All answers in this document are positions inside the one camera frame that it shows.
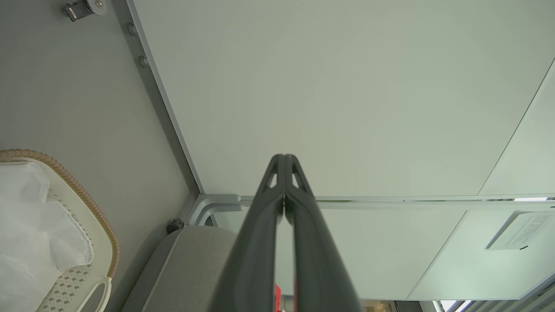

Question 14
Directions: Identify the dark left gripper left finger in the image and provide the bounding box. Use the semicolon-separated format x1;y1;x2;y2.
208;154;286;312

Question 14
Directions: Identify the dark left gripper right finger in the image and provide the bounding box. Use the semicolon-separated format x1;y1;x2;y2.
284;154;363;312

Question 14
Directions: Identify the red shirt with white print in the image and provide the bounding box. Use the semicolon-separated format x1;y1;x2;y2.
273;283;300;312

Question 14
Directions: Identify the white basket with brown rim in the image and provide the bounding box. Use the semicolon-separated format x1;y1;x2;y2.
0;149;121;312

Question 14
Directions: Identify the white cloth in basket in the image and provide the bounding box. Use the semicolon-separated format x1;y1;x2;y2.
0;162;94;312

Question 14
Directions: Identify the metal caster wheel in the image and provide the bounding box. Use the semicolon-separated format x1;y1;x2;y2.
62;0;107;22

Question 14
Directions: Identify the grey metal frame leg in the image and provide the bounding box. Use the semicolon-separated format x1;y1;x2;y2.
186;194;243;227

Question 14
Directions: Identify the grey partition bottom rail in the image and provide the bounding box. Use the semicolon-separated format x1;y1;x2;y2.
111;0;204;195

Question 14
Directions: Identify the white paper wall notice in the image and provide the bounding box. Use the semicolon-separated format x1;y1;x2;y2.
485;211;555;252

